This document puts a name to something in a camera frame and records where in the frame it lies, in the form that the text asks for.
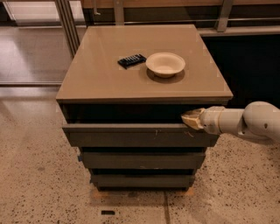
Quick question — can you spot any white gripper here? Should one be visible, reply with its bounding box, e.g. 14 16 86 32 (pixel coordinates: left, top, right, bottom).
182 106 225 135

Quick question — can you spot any grey top drawer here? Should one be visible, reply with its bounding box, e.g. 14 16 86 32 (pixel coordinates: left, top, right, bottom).
62 123 218 148

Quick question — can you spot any grey drawer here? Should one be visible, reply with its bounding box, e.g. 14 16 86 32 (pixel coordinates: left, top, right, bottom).
91 175 195 188
62 123 218 148
79 152 206 170

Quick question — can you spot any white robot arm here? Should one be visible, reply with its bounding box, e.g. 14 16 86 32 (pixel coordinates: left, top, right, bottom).
181 101 280 143

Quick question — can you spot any grey drawer cabinet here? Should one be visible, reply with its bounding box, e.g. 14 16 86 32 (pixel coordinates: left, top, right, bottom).
55 24 234 193

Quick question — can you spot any grey middle drawer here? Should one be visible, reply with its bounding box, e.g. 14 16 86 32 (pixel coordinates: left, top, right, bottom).
79 152 206 170

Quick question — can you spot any grey bottom drawer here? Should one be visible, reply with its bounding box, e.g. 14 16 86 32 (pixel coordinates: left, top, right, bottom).
91 175 195 188

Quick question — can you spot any white paper bowl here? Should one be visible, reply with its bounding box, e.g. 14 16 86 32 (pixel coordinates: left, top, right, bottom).
145 52 186 78

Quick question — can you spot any black chip bag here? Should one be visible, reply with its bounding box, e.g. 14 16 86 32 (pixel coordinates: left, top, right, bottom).
117 54 146 69

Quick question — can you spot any metal railing shelf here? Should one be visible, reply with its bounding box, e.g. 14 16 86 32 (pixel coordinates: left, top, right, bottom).
80 0 280 37

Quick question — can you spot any black floor marker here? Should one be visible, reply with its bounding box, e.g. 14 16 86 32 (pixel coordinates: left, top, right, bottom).
101 210 116 215

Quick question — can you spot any metal window frame post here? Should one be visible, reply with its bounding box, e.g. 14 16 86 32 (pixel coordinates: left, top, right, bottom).
54 0 80 58

